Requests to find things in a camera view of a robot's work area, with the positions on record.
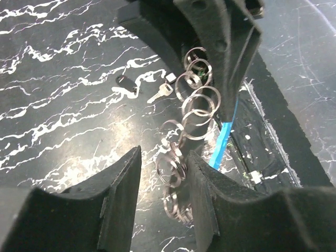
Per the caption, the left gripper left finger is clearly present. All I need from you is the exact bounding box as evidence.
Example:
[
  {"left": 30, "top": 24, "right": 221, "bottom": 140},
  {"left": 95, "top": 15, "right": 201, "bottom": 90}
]
[{"left": 1, "top": 146, "right": 142, "bottom": 251}]

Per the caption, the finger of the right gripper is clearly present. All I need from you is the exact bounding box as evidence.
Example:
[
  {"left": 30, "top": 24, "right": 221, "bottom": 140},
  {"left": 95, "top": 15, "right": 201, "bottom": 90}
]
[
  {"left": 117, "top": 1, "right": 197, "bottom": 66},
  {"left": 174, "top": 0, "right": 263, "bottom": 122}
]

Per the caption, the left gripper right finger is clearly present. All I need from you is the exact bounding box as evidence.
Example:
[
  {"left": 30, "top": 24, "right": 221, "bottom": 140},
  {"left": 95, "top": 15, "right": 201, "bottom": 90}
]
[{"left": 186, "top": 151, "right": 335, "bottom": 251}]

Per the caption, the black tagged key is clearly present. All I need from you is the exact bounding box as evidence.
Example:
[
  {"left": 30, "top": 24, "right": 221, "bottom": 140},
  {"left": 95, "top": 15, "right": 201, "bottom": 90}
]
[{"left": 115, "top": 75, "right": 139, "bottom": 94}]

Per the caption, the metal key organizer with rings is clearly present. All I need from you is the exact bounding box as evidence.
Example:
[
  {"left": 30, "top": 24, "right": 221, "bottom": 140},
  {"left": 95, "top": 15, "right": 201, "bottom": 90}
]
[{"left": 155, "top": 46, "right": 222, "bottom": 224}]

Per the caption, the blue organizer handle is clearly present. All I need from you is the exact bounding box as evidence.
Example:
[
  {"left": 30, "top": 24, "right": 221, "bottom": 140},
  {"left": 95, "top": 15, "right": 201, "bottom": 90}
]
[{"left": 209, "top": 98, "right": 238, "bottom": 171}]

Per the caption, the white tagged key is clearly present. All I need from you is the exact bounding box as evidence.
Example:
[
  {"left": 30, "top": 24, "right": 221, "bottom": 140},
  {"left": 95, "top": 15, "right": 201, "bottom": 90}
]
[{"left": 147, "top": 73, "right": 177, "bottom": 104}]

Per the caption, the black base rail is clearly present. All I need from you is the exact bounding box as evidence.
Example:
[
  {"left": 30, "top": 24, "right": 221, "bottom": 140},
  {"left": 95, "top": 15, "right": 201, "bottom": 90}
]
[{"left": 227, "top": 54, "right": 332, "bottom": 193}]

